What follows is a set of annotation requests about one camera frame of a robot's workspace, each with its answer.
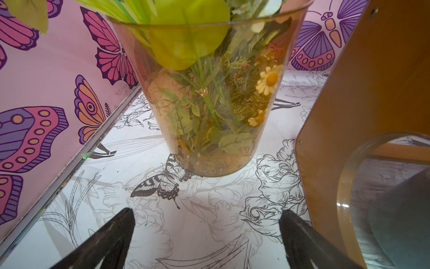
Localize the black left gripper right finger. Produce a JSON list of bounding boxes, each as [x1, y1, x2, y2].
[[279, 210, 361, 269]]

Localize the clear vase with flowers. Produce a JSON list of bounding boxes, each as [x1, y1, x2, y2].
[[3, 0, 315, 178]]

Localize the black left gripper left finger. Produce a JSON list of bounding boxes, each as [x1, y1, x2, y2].
[[52, 208, 135, 269]]

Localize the wooden three-tier shelf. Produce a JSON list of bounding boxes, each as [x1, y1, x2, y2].
[[295, 1, 430, 266]]

